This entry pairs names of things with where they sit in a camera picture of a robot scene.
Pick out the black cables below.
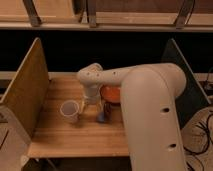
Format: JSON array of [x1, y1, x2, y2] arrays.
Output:
[[182, 109, 213, 171]]

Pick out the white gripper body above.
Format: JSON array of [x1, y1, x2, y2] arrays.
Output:
[[81, 85, 101, 112]]

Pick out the orange plate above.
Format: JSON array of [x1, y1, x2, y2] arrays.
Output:
[[100, 86, 120, 103]]

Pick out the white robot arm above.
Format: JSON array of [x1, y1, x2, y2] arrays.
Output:
[[77, 63, 187, 171]]

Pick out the blue and red packet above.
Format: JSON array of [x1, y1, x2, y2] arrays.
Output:
[[97, 102, 111, 123]]

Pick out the left wooden divider panel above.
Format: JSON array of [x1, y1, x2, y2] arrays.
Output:
[[0, 38, 49, 142]]

